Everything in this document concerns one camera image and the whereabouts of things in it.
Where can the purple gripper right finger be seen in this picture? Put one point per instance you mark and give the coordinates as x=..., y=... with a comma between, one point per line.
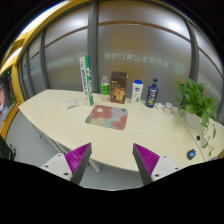
x=151, y=166

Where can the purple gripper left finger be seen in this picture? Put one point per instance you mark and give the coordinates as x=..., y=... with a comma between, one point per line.
x=70, y=166

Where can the black blue computer mouse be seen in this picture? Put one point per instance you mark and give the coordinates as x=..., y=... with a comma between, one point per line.
x=191, y=154

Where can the floral mouse pad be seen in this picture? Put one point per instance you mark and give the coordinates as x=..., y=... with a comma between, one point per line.
x=106, y=116

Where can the white tissue wrapper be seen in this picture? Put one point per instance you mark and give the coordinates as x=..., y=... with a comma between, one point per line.
x=159, y=106

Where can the crumpled white plastic packet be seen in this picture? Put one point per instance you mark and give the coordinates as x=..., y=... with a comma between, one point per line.
x=72, y=103

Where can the small white jar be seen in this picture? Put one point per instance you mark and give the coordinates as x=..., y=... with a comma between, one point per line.
x=168, y=108

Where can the dark blue shampoo bottle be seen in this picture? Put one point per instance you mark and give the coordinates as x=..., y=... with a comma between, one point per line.
x=152, y=94

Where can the green potted plant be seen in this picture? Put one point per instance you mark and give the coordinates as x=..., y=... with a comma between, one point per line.
x=194, y=102

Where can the white lotion bottle blue cap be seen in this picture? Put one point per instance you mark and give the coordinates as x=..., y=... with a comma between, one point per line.
x=137, y=88

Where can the green label water bottle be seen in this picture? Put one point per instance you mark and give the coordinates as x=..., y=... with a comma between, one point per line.
x=105, y=88

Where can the brown carton box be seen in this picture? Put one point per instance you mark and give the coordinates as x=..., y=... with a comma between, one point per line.
x=118, y=87

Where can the white green shuttlecock tube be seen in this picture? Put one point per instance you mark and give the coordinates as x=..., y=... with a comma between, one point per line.
x=86, y=79

